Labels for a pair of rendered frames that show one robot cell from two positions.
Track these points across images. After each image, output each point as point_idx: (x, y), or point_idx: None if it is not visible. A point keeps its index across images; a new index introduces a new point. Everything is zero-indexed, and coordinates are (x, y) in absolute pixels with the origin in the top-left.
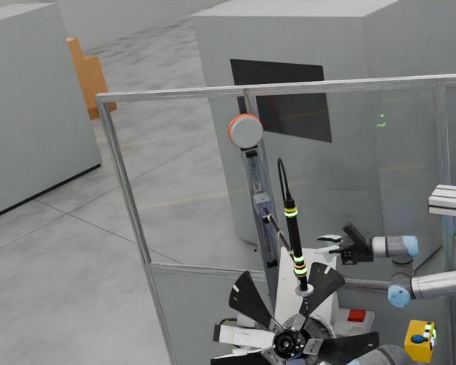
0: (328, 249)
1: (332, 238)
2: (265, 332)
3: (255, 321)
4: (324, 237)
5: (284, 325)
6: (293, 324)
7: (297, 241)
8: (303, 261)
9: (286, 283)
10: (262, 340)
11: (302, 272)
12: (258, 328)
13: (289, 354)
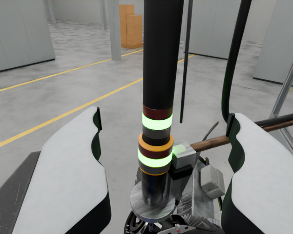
0: (55, 146)
1: (237, 171)
2: (191, 197)
3: (207, 185)
4: (238, 130)
5: (215, 222)
6: (183, 225)
7: (146, 48)
8: (154, 137)
9: None
10: (183, 198)
11: (139, 159)
12: (206, 192)
13: (129, 230)
